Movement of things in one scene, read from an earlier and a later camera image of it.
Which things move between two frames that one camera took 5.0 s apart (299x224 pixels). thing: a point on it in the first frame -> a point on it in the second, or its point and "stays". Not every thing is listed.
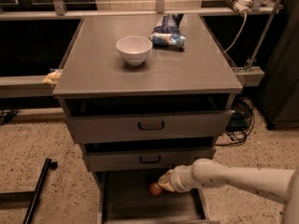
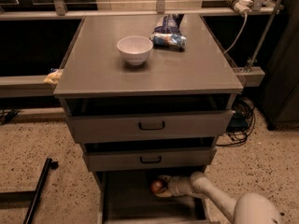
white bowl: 135,49 stays
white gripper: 178,179 -> 176,186
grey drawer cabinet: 142,93 stays
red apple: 155,189 stays
